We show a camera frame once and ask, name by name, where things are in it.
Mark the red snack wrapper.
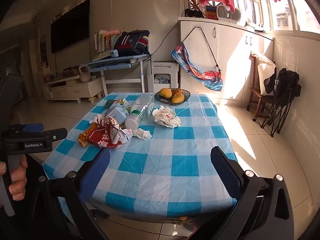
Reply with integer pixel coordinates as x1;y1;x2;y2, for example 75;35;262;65
88;116;133;149

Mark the milk carton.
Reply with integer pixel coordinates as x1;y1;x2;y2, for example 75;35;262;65
104;98;130;125

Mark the white tissue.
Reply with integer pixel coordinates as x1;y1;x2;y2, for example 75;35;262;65
132;128;152;140

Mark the white plastic bag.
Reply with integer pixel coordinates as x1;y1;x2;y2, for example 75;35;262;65
152;106;181;128

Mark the green plush toy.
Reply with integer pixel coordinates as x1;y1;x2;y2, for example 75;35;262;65
105;99;115;109

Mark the person's left hand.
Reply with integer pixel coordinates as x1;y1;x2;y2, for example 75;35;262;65
9;155;28;201

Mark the cream tv cabinet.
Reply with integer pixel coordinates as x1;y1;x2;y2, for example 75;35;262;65
42;75;104;103

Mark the pink kettlebell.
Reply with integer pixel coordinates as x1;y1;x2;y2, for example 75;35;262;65
79;66;91;83

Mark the blue white checkered tablecloth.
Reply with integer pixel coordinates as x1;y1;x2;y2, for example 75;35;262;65
42;92;238;218

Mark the wooden chair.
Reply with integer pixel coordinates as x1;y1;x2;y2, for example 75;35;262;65
246;55;274;122

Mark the orange round fruit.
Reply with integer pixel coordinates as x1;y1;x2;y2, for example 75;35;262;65
171;93;185;104

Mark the blue white study desk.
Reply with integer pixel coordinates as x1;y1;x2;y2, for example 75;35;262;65
82;54;150;96

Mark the colourful hanging cloth bag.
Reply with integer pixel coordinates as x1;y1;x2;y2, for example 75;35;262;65
171;42;223;92

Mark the brown fruit at back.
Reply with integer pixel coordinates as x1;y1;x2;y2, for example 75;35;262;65
171;88;183;95

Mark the row of books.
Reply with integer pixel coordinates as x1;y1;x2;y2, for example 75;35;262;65
94;30;111;53

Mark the yellow mango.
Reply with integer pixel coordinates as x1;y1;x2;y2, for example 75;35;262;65
159;88;172;99

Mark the white cushion on chair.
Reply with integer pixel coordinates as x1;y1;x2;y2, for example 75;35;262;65
251;53;276;96

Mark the pink plush toy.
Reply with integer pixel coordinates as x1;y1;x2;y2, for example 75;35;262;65
105;30;121;36

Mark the white air purifier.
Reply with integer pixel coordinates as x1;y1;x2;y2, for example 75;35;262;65
147;61;179;93

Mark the navy red backpack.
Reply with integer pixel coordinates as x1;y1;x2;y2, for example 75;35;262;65
114;30;150;57

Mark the white balcony cabinet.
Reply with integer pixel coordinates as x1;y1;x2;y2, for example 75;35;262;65
179;17;273;105

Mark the dark wire fruit basket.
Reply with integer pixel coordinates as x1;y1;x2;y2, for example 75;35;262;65
155;88;190;106

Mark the black wall television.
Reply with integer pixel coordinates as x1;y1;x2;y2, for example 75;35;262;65
50;0;91;53

